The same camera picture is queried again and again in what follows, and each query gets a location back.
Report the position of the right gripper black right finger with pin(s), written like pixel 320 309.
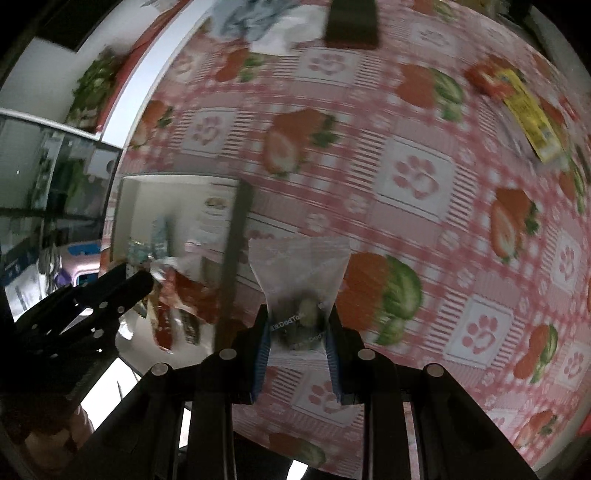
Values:
pixel 455 438

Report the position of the smartphone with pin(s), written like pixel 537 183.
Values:
pixel 352 24

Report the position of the red foil snack packets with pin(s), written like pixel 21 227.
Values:
pixel 183 311

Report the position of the blue white crumpled cloth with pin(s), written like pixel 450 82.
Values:
pixel 272 28

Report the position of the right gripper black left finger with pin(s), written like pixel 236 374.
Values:
pixel 140 437

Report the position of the white storage box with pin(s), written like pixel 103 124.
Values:
pixel 193 223

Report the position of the clear bag dark snack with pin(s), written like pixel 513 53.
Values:
pixel 300 278

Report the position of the green leafy plant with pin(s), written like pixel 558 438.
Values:
pixel 93 89

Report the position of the strawberry paw print tablecloth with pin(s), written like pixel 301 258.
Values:
pixel 461 254

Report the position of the yellow snack packet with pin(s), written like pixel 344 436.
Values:
pixel 536 124

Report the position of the orange red snack bar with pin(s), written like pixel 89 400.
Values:
pixel 484 77

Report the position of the clear white snack bag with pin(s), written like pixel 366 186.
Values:
pixel 513 136

